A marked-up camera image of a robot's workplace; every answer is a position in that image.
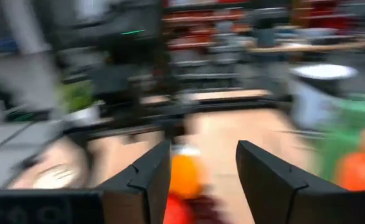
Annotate white trash bin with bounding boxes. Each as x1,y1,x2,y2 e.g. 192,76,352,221
288,63,359,131

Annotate green plastic bottle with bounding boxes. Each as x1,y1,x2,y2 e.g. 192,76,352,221
313,99,365,184

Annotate red tomato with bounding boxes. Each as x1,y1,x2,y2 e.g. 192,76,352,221
163,192,199,224

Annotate orange fruit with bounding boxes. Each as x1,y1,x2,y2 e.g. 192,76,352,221
169,149,208,200

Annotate orange plastic bottle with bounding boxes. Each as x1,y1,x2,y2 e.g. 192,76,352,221
334,127,365,191

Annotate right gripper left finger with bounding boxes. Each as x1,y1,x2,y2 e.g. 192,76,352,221
0,139,173,224

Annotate storage shelving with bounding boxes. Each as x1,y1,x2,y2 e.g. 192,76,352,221
162,0,365,88

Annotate dark red grape bunch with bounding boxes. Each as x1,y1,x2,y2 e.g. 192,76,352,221
188,194,230,224

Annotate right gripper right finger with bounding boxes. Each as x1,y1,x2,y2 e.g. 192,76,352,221
236,140,365,224

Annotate green lettuce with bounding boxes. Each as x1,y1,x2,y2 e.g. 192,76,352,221
57,80,96,113

